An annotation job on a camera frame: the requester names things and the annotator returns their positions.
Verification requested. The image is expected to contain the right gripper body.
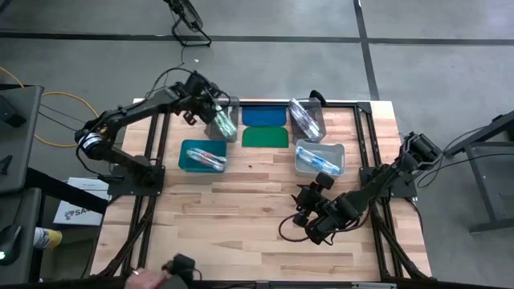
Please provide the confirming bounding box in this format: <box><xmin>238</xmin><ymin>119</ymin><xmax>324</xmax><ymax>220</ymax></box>
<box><xmin>291</xmin><ymin>184</ymin><xmax>342</xmax><ymax>246</ymax></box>

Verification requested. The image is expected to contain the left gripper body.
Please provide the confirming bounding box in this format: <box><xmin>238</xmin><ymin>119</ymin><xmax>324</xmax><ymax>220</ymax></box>
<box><xmin>188</xmin><ymin>82</ymin><xmax>221</xmax><ymax>124</ymax></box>

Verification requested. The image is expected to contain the green toothbrush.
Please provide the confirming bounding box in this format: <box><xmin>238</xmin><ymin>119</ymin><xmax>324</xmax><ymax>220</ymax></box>
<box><xmin>213</xmin><ymin>104</ymin><xmax>239</xmax><ymax>138</ymax></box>
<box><xmin>224</xmin><ymin>120</ymin><xmax>239</xmax><ymax>141</ymax></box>

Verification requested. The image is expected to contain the orange toothbrush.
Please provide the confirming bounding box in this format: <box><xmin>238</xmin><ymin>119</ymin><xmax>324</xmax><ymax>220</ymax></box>
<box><xmin>188</xmin><ymin>150</ymin><xmax>226</xmax><ymax>172</ymax></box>
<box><xmin>194</xmin><ymin>149</ymin><xmax>228</xmax><ymax>165</ymax></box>
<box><xmin>186</xmin><ymin>147</ymin><xmax>220</xmax><ymax>164</ymax></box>

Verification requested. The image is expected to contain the blue toothbrush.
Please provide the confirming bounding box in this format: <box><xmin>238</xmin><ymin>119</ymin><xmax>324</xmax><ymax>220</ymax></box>
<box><xmin>299</xmin><ymin>151</ymin><xmax>341</xmax><ymax>176</ymax></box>
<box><xmin>296</xmin><ymin>144</ymin><xmax>334</xmax><ymax>169</ymax></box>
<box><xmin>304</xmin><ymin>152</ymin><xmax>342</xmax><ymax>176</ymax></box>

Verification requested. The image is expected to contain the purple toothbrush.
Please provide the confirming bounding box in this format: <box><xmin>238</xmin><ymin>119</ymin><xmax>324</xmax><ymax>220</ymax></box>
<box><xmin>295</xmin><ymin>103</ymin><xmax>323</xmax><ymax>140</ymax></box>
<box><xmin>288</xmin><ymin>99</ymin><xmax>318</xmax><ymax>133</ymax></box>
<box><xmin>292</xmin><ymin>106</ymin><xmax>321</xmax><ymax>141</ymax></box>

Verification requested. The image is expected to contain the clear smoky plastic bin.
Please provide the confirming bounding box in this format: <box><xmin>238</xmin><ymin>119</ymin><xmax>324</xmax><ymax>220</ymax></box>
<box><xmin>288</xmin><ymin>98</ymin><xmax>327</xmax><ymax>145</ymax></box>
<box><xmin>204</xmin><ymin>96</ymin><xmax>241</xmax><ymax>144</ymax></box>

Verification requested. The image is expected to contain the blue flat mat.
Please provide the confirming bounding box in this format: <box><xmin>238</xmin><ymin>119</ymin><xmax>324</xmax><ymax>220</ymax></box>
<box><xmin>241</xmin><ymin>105</ymin><xmax>288</xmax><ymax>128</ymax></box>

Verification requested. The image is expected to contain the green flat mat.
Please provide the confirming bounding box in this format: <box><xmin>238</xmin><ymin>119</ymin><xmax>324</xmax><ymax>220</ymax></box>
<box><xmin>241</xmin><ymin>126</ymin><xmax>290</xmax><ymax>149</ymax></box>

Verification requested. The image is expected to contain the teal plastic bin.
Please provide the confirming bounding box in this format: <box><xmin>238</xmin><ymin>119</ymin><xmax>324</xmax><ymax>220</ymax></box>
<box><xmin>177</xmin><ymin>139</ymin><xmax>229</xmax><ymax>173</ymax></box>

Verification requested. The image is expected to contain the light grey plastic bin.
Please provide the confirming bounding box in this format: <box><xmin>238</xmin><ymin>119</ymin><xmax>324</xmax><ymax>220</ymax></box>
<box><xmin>295</xmin><ymin>139</ymin><xmax>346</xmax><ymax>177</ymax></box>

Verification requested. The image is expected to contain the black floor fan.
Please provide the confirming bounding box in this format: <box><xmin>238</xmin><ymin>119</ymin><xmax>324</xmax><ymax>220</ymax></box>
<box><xmin>162</xmin><ymin>0</ymin><xmax>213</xmax><ymax>48</ymax></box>

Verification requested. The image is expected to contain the black flat bar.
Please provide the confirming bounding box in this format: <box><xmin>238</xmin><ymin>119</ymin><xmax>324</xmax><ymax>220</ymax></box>
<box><xmin>26</xmin><ymin>166</ymin><xmax>109</xmax><ymax>214</ymax></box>

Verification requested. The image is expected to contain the black metal desk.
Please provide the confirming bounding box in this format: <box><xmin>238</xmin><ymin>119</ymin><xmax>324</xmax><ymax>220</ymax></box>
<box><xmin>443</xmin><ymin>110</ymin><xmax>514</xmax><ymax>234</ymax></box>

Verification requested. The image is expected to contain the white printed box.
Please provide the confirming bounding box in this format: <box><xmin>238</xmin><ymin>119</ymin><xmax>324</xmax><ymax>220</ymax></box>
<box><xmin>53</xmin><ymin>176</ymin><xmax>112</xmax><ymax>226</ymax></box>

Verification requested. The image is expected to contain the person's hand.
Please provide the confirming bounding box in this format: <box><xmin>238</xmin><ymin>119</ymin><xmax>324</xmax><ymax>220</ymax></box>
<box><xmin>124</xmin><ymin>267</ymin><xmax>172</xmax><ymax>289</ymax></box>

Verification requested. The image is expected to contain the grey cart top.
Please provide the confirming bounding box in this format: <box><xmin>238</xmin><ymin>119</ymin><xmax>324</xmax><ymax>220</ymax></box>
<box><xmin>0</xmin><ymin>187</ymin><xmax>43</xmax><ymax>287</ymax></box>
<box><xmin>0</xmin><ymin>83</ymin><xmax>45</xmax><ymax>194</ymax></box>

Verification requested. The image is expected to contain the black desktop device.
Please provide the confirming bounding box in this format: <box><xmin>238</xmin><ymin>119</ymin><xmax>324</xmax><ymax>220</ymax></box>
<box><xmin>0</xmin><ymin>94</ymin><xmax>27</xmax><ymax>128</ymax></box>

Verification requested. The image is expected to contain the white and yellow bottle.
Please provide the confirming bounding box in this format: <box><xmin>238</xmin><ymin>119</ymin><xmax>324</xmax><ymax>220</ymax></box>
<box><xmin>33</xmin><ymin>226</ymin><xmax>64</xmax><ymax>250</ymax></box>

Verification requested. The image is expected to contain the black computer mouse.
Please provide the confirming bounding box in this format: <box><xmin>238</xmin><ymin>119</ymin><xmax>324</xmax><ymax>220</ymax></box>
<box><xmin>0</xmin><ymin>223</ymin><xmax>23</xmax><ymax>266</ymax></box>

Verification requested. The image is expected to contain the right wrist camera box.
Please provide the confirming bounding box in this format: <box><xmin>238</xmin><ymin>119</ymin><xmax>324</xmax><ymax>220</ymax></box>
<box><xmin>315</xmin><ymin>172</ymin><xmax>336</xmax><ymax>192</ymax></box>

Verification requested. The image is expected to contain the black floor cable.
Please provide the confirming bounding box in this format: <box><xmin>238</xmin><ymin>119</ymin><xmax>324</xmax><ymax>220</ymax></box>
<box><xmin>143</xmin><ymin>43</ymin><xmax>186</xmax><ymax>100</ymax></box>

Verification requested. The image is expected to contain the silver metal bracket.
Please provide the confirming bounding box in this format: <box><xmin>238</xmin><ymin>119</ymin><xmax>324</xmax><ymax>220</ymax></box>
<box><xmin>352</xmin><ymin>282</ymin><xmax>398</xmax><ymax>289</ymax></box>

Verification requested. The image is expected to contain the yellow cable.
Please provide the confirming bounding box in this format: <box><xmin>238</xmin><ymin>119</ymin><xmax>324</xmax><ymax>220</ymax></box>
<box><xmin>0</xmin><ymin>66</ymin><xmax>106</xmax><ymax>149</ymax></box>

